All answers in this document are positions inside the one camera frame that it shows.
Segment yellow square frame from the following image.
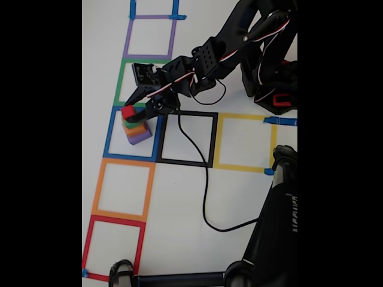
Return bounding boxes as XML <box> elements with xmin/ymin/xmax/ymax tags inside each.
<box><xmin>212</xmin><ymin>112</ymin><xmax>278</xmax><ymax>174</ymax></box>

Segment green square block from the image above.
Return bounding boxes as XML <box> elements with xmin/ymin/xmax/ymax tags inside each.
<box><xmin>122</xmin><ymin>115</ymin><xmax>144</xmax><ymax>129</ymax></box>

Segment large purple square block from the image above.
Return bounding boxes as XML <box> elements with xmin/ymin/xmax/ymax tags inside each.
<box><xmin>125</xmin><ymin>122</ymin><xmax>153</xmax><ymax>146</ymax></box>

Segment blue square frame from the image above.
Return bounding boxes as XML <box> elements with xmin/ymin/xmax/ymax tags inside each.
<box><xmin>103</xmin><ymin>106</ymin><xmax>165</xmax><ymax>163</ymax></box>

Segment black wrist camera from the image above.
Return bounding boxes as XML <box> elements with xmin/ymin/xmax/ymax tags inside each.
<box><xmin>148</xmin><ymin>92</ymin><xmax>182</xmax><ymax>116</ymax></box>

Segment black tripod stand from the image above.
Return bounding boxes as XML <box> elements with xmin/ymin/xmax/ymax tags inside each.
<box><xmin>108</xmin><ymin>145</ymin><xmax>298</xmax><ymax>287</ymax></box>

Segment red square frame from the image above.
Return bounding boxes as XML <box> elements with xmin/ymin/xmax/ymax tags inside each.
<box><xmin>82</xmin><ymin>214</ymin><xmax>147</xmax><ymax>282</ymax></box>

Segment orange square block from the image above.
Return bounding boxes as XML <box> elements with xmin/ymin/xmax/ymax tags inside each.
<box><xmin>121</xmin><ymin>118</ymin><xmax>148</xmax><ymax>138</ymax></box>

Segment green square frame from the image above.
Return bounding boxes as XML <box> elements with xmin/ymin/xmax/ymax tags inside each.
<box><xmin>113</xmin><ymin>58</ymin><xmax>171</xmax><ymax>109</ymax></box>

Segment black square frame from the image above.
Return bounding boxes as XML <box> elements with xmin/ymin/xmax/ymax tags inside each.
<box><xmin>155</xmin><ymin>109</ymin><xmax>218</xmax><ymax>168</ymax></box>

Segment small red cube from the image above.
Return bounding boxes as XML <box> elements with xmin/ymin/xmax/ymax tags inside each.
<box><xmin>121</xmin><ymin>105</ymin><xmax>137</xmax><ymax>120</ymax></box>

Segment purple square frame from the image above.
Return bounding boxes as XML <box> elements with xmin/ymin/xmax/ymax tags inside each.
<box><xmin>122</xmin><ymin>14</ymin><xmax>177</xmax><ymax>60</ymax></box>

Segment black camera cable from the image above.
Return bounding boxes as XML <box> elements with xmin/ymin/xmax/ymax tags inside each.
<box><xmin>178</xmin><ymin>109</ymin><xmax>265</xmax><ymax>233</ymax></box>

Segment orange square frame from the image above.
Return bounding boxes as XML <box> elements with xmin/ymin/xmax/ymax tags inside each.
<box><xmin>92</xmin><ymin>157</ymin><xmax>157</xmax><ymax>222</ymax></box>

